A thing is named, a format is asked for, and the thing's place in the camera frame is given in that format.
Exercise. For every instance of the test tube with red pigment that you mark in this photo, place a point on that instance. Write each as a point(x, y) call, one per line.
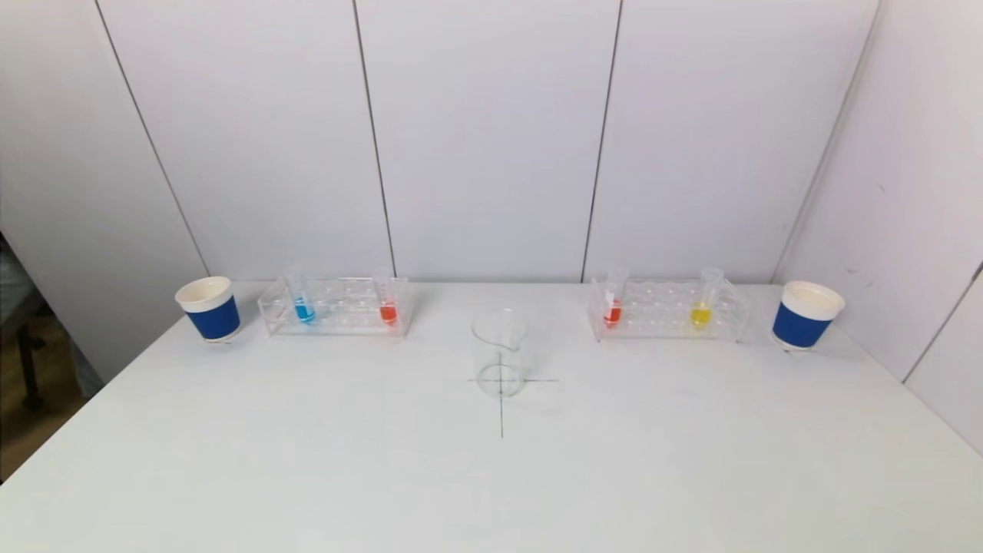
point(388, 312)
point(612, 313)

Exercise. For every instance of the clear glass beaker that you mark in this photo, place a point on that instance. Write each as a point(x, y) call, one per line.
point(499, 346)

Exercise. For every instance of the clear acrylic test tube rack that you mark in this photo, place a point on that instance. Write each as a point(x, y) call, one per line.
point(345, 309)
point(660, 309)

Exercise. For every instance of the test tube with blue pigment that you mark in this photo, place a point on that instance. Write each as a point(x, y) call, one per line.
point(304, 311)

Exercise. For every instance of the test tube with yellow pigment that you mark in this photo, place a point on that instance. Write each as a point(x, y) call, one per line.
point(700, 315)

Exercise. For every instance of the blue white paper cup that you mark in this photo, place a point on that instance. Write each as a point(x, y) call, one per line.
point(213, 316)
point(799, 324)

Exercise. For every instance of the black chair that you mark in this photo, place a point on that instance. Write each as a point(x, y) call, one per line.
point(31, 361)

